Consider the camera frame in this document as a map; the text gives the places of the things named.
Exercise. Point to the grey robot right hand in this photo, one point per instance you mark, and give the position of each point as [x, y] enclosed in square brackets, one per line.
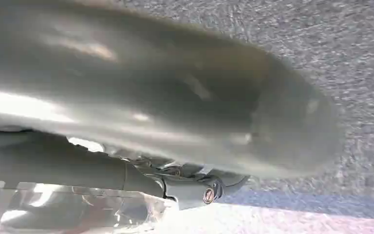
[161, 97]

